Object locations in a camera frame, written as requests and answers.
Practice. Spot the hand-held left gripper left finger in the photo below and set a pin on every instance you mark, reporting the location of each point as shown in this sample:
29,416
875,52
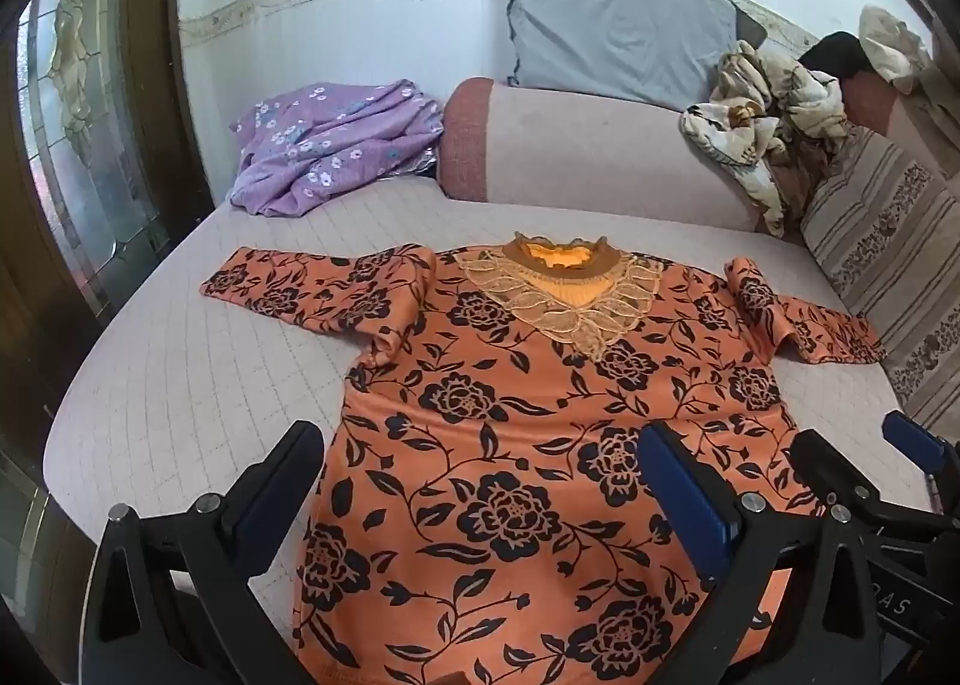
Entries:
276,486

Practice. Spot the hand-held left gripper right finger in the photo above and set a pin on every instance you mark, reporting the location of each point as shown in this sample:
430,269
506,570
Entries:
684,494

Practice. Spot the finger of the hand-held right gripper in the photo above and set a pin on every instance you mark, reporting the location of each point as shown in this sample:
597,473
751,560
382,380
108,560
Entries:
832,467
911,441

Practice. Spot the orange black floral blouse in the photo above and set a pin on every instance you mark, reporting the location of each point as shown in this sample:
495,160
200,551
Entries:
510,445

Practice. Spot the striped floral cushion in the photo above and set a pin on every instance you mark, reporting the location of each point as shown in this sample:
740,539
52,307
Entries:
885,235

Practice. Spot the purple floral cloth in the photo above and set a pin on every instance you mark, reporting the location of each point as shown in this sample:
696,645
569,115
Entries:
322,145

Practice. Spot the pink bolster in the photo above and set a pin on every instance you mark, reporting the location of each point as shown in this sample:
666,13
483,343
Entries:
585,153

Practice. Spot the crumpled cream floral cloth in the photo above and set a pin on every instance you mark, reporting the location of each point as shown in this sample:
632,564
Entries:
757,108

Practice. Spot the dark cloth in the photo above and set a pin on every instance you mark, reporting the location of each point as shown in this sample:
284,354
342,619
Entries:
832,51

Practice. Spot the wooden stained glass door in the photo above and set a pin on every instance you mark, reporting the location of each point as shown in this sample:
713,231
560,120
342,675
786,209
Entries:
82,130

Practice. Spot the grey pillow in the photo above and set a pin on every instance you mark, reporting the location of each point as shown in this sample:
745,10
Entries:
615,25

